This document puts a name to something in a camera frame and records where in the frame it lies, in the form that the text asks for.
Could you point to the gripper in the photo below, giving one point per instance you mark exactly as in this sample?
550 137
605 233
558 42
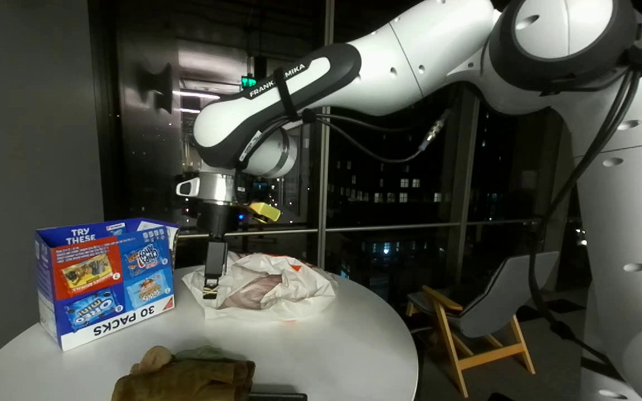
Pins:
218 218

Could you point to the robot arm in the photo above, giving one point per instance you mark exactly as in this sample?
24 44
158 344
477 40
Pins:
421 61

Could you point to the brown plush toy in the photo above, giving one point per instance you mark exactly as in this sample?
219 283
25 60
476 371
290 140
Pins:
187 381

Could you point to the white plastic bag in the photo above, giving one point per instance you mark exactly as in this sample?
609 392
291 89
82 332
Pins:
304 289

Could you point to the blue cardboard snack box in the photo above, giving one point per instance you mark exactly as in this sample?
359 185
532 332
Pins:
103 284

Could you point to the metal handrail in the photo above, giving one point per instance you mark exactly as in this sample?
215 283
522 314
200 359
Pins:
388 226

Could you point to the window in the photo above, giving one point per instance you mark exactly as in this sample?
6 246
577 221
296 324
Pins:
388 167

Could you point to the black flat device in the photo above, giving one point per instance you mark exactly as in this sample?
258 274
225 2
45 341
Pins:
276 397

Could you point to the wooden chair with grey seat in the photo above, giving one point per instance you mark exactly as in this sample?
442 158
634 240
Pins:
488 312

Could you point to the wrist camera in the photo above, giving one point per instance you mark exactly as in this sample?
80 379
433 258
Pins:
264 211

